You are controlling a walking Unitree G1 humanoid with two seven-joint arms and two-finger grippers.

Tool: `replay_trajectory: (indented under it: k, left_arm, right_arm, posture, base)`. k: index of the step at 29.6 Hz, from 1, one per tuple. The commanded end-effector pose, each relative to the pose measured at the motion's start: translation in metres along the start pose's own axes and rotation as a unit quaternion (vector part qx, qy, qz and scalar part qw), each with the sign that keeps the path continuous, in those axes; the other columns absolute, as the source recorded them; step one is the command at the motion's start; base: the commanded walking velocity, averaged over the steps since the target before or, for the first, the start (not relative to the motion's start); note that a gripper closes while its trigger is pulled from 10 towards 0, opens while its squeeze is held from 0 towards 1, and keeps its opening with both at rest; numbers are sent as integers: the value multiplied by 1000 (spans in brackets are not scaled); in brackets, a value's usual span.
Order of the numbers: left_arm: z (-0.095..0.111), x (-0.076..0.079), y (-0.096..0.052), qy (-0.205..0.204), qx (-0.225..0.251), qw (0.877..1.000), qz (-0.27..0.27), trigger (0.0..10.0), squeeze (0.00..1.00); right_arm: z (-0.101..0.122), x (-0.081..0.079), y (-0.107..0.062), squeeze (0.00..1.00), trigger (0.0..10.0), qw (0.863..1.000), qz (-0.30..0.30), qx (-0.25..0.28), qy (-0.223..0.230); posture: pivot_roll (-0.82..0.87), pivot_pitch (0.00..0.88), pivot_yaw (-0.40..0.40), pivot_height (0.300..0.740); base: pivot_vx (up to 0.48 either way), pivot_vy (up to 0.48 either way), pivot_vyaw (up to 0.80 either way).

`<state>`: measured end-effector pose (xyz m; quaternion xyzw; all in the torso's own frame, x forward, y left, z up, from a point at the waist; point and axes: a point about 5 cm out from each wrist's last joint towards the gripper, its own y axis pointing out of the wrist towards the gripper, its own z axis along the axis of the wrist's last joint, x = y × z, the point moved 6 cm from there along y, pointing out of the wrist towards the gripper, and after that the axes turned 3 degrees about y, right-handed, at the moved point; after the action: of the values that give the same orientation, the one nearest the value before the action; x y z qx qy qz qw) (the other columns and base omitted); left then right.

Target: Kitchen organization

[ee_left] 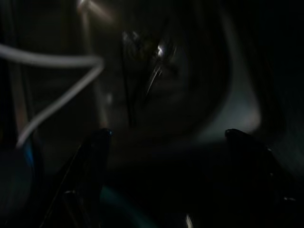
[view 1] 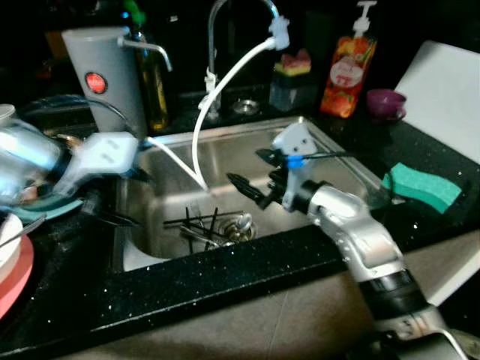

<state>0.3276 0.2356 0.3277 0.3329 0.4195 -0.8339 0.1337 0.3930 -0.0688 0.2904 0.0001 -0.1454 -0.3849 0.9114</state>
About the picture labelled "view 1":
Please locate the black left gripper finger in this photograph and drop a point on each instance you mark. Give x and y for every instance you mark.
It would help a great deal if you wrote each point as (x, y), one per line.
(136, 175)
(112, 218)

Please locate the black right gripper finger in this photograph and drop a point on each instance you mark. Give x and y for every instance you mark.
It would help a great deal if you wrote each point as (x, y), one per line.
(271, 157)
(247, 187)

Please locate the light blue plate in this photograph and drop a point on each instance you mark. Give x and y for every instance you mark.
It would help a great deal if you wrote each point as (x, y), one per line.
(45, 208)

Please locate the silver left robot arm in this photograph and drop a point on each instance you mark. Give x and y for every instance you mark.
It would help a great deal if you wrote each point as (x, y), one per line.
(26, 161)

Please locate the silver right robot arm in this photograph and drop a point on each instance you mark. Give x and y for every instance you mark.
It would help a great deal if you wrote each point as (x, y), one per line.
(367, 244)

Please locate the stainless steel sink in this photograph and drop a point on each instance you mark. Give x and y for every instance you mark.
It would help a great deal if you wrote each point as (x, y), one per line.
(172, 180)

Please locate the steel sink drain strainer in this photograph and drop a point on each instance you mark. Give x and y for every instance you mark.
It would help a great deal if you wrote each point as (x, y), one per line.
(241, 226)

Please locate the black chopstick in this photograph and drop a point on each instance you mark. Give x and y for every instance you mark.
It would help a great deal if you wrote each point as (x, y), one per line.
(212, 221)
(195, 219)

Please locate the chrome sink hole cap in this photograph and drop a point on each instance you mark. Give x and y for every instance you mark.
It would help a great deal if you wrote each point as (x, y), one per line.
(245, 106)

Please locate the black sponge holder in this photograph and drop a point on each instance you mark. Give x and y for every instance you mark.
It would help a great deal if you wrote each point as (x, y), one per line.
(289, 94)

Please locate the silver fork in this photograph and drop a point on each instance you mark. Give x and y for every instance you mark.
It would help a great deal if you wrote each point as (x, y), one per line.
(199, 236)

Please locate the oil bottle with green cap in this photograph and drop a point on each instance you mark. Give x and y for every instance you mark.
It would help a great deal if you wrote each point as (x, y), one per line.
(156, 90)

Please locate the grey water filter canister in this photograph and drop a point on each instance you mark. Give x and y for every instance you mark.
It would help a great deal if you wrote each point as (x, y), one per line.
(112, 90)

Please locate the red and yellow sponge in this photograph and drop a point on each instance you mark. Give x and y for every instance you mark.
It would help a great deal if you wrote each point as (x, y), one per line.
(294, 64)

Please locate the orange dish soap pump bottle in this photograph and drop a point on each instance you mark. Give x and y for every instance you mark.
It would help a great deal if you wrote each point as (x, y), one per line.
(346, 75)

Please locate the pink plate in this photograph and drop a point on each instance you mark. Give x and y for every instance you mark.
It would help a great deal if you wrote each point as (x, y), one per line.
(19, 281)

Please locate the white faucet diverter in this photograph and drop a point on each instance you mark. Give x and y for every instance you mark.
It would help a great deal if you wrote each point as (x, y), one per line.
(280, 34)

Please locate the purple cup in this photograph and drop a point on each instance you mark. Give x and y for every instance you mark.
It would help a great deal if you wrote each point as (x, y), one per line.
(386, 103)

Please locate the chrome sink faucet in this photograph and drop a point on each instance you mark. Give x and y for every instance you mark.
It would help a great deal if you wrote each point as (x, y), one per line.
(212, 45)

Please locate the green sponge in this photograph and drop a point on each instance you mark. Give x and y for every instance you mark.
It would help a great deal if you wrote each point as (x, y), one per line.
(424, 187)

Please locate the white cutting board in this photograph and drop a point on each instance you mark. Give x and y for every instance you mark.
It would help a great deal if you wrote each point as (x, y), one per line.
(442, 94)

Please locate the olive green cloth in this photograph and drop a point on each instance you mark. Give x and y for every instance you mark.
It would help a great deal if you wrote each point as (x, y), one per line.
(466, 346)

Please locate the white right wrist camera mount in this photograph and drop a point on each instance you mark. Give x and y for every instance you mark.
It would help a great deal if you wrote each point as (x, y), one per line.
(298, 142)

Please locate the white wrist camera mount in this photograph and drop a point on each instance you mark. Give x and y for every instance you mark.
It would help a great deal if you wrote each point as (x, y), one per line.
(101, 157)
(298, 142)

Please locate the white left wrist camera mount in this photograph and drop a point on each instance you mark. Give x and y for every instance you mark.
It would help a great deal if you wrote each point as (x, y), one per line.
(101, 157)

